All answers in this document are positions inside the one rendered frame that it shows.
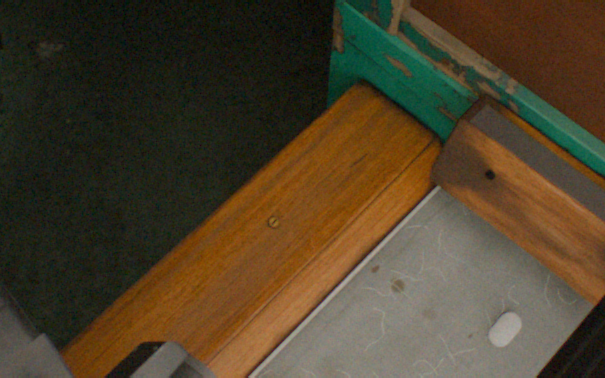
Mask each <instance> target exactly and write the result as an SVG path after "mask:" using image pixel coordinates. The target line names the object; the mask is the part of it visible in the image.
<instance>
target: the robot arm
mask: <svg viewBox="0 0 605 378"><path fill-rule="evenodd" d="M0 378H76V376H75V375H74V373H73V372H71V371H70V369H69V368H68V366H67V365H66V362H65V361H64V359H63V358H62V356H61V355H60V354H59V352H58V351H57V349H56V348H55V346H54V344H53V342H51V341H50V339H49V338H48V337H47V335H46V334H45V333H38V331H37V330H36V328H35V327H34V324H32V323H31V322H30V320H29V319H28V317H27V316H26V314H25V313H24V311H23V310H22V309H21V307H20V305H19V303H18V302H17V300H16V299H15V298H13V296H12V295H11V294H10V293H9V291H8V290H7V289H6V288H5V286H4V285H3V284H2V283H1V282H0ZM102 378H218V377H217V376H216V375H215V374H214V373H213V372H212V371H211V370H210V369H209V368H208V367H206V366H205V365H204V364H202V362H201V361H200V360H199V359H197V358H196V357H194V356H193V355H191V354H190V353H189V352H187V351H186V350H185V349H184V348H183V347H182V345H180V343H179V342H177V341H143V342H141V343H140V345H138V346H137V347H135V348H134V350H133V351H132V352H131V353H129V354H128V355H127V356H126V357H125V358H123V359H122V360H121V361H120V362H119V363H118V365H117V366H116V367H115V368H114V369H113V370H112V371H110V372H109V373H108V374H106V375H105V376H104V377H102Z"/></svg>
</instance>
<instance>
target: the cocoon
mask: <svg viewBox="0 0 605 378"><path fill-rule="evenodd" d="M521 324H522V322H521V319H520V317H519V316H518V315H517V314H516V313H511V312H508V313H505V314H503V315H502V316H501V317H500V318H499V319H498V320H497V322H496V323H495V325H494V326H492V327H491V329H490V330H489V333H488V337H489V340H490V341H491V343H492V345H495V346H497V347H503V346H506V345H507V343H508V342H509V341H510V340H511V339H513V338H514V336H515V335H516V334H517V333H518V332H519V330H520V329H521Z"/></svg>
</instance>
